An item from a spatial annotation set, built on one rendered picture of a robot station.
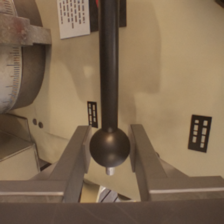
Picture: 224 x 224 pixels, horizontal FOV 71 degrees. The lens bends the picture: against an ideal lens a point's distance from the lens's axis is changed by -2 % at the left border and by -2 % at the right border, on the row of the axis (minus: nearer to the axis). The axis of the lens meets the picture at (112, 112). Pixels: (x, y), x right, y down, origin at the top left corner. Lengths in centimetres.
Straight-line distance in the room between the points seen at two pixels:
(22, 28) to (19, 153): 21
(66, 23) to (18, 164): 25
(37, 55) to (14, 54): 3
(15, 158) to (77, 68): 20
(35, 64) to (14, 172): 19
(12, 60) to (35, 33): 4
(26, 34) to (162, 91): 16
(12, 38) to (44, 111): 13
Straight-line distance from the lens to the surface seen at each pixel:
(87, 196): 32
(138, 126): 15
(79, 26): 21
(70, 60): 22
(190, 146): 17
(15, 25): 21
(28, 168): 35
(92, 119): 21
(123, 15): 18
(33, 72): 25
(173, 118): 17
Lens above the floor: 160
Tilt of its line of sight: 31 degrees down
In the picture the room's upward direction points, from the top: 98 degrees clockwise
